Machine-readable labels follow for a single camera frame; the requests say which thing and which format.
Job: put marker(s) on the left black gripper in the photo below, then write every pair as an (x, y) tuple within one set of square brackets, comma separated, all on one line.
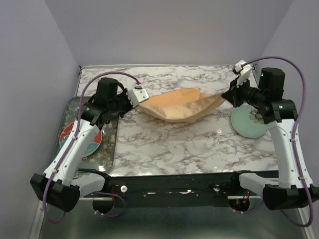
[(124, 95)]

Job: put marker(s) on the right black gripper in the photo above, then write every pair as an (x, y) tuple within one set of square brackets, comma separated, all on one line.
[(232, 94)]

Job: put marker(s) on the peach cloth napkin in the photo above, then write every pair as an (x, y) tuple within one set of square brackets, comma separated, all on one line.
[(182, 105)]

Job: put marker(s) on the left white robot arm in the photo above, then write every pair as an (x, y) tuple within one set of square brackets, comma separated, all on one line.
[(56, 186)]

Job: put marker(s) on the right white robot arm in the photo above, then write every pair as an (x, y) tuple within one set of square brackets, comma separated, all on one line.
[(294, 188)]

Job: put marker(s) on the mint green floral plate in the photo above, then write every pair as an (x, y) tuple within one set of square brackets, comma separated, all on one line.
[(245, 121)]

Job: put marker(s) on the floral teal serving tray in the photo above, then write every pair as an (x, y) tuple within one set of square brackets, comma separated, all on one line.
[(102, 159)]

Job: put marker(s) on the red and teal plate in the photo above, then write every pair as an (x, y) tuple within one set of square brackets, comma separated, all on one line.
[(93, 146)]

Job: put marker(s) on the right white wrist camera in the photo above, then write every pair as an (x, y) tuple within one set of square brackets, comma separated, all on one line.
[(242, 69)]

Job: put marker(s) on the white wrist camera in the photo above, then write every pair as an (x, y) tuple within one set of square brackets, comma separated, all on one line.
[(242, 69), (137, 95)]

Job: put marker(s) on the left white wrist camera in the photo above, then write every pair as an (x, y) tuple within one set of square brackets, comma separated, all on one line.
[(137, 95)]

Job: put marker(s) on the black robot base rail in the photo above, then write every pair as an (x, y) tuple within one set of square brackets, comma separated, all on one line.
[(167, 191)]

